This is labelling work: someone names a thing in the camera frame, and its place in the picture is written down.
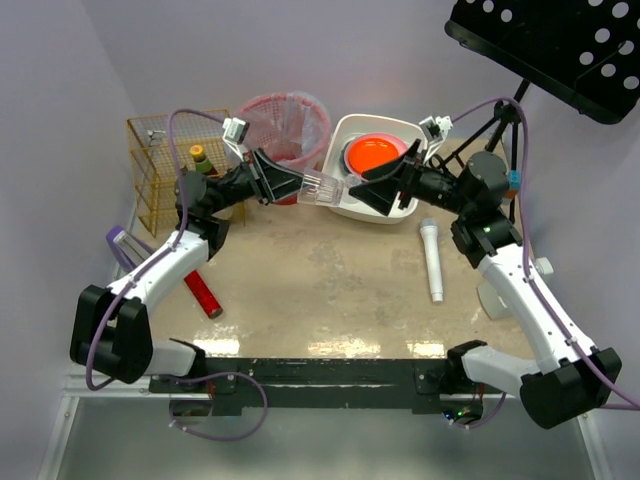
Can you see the green yellow-capped sauce bottle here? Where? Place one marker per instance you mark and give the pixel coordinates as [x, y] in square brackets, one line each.
[202, 163]

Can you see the teal ornate plate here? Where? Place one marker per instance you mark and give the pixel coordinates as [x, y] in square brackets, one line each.
[344, 164]

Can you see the white microphone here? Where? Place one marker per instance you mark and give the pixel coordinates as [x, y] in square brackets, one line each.
[429, 234]

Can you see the clear glass bowl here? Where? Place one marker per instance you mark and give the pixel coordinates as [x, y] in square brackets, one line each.
[320, 189]

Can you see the red mesh waste basket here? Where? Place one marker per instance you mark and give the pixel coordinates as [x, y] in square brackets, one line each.
[286, 132]

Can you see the toy block stack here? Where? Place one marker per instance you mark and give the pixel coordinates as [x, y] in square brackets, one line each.
[514, 185]

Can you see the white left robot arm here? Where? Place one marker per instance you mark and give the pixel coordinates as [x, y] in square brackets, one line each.
[111, 332]

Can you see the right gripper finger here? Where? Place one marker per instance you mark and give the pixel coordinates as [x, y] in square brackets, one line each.
[390, 167]
[378, 195]

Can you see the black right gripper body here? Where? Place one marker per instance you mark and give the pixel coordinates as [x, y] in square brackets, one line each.
[407, 177]

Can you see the gold wire rack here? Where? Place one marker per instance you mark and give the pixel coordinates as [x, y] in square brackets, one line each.
[152, 165]

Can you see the red glitter microphone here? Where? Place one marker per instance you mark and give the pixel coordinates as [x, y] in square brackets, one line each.
[203, 295]

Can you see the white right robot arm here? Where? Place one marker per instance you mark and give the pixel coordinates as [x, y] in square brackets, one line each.
[569, 375]

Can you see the pink plate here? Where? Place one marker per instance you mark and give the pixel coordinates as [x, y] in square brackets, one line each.
[395, 137]

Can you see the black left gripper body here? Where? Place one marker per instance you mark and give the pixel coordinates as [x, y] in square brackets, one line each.
[258, 178]

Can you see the black music stand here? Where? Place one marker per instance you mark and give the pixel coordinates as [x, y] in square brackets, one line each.
[585, 53]

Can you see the orange plate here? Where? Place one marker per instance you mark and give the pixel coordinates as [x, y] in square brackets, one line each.
[372, 152]

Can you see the white rectangular basin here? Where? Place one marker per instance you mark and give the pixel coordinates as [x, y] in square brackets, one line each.
[350, 127]

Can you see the clear plastic bin liner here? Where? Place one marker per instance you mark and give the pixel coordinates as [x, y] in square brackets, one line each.
[293, 128]

